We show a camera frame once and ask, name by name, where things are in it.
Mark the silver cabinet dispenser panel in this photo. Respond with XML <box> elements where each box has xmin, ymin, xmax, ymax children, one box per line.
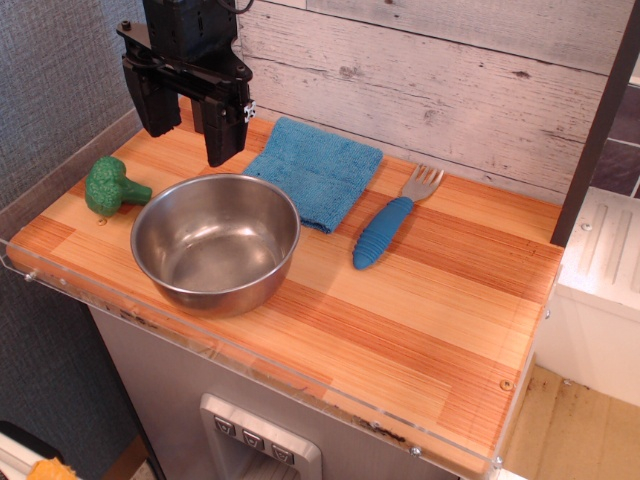
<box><xmin>200</xmin><ymin>393</ymin><xmax>323</xmax><ymax>479</ymax></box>

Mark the dark right shelf post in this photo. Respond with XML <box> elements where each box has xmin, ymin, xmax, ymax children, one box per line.
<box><xmin>550</xmin><ymin>1</ymin><xmax>639</xmax><ymax>247</ymax></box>

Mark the blue folded rag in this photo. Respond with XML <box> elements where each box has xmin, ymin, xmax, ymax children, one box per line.
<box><xmin>244</xmin><ymin>117</ymin><xmax>383</xmax><ymax>234</ymax></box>

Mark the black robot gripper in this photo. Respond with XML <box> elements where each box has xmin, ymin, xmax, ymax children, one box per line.
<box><xmin>117</xmin><ymin>1</ymin><xmax>253</xmax><ymax>167</ymax></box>

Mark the stainless steel bowl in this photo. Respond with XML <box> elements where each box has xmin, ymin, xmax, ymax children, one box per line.
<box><xmin>130</xmin><ymin>174</ymin><xmax>301</xmax><ymax>317</ymax></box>

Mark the green toy broccoli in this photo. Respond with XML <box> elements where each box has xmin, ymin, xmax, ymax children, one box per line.
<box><xmin>85</xmin><ymin>156</ymin><xmax>152</xmax><ymax>217</ymax></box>

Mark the blue handled metal fork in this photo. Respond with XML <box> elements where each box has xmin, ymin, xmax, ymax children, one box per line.
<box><xmin>352</xmin><ymin>165</ymin><xmax>444</xmax><ymax>270</ymax></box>

